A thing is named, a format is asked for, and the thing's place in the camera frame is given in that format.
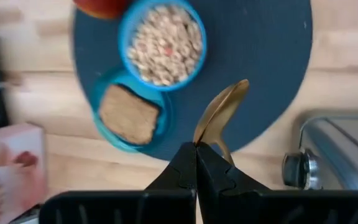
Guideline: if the pink strawberry cereal box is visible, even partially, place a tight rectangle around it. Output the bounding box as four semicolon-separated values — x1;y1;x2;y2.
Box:
0;123;48;224

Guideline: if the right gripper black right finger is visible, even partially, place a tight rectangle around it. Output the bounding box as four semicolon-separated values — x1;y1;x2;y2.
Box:
196;143;358;224

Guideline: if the silver four-slot toaster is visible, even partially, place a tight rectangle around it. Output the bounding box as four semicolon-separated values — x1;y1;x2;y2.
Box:
281;110;358;191

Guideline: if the orange patterned bowl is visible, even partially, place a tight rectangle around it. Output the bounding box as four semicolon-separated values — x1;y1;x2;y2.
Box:
117;0;208;93

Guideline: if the brown toast slice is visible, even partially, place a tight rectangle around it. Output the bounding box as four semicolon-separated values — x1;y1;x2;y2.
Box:
99;83;162;146

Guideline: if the blue glass plate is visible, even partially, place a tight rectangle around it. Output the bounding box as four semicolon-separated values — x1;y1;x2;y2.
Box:
91;68;173;154

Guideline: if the gold spoon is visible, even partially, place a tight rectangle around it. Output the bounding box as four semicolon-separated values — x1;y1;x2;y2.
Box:
193;78;250;166

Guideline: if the red-yellow apple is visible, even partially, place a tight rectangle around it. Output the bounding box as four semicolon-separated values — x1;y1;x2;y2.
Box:
72;0;134;21

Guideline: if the round dark woven placemat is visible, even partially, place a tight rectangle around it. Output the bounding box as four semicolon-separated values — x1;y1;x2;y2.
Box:
72;0;313;162

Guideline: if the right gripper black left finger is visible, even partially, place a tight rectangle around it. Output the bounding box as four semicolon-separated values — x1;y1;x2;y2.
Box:
39;141;198;224

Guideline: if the beige cereal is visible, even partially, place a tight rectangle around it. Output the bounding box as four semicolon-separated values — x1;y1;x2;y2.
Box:
126;3;203;87

